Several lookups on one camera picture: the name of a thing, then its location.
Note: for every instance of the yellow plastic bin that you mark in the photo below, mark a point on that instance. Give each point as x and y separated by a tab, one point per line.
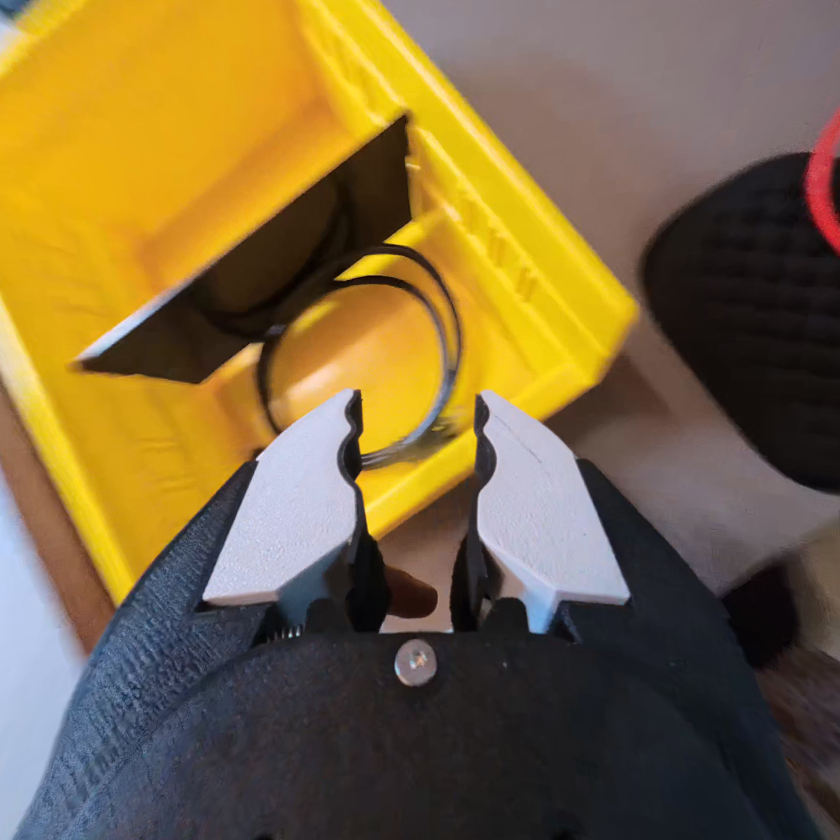
131	131

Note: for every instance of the black quilted wrist rest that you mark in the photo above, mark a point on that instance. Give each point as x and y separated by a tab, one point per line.
741	315

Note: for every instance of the person's left hand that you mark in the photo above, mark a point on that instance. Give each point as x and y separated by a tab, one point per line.
411	595

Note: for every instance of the white side table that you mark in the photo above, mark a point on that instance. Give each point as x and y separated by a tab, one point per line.
26	657

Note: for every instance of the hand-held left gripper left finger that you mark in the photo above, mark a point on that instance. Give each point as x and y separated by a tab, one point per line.
289	525

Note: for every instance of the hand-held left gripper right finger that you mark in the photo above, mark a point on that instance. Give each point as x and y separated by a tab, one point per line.
548	525

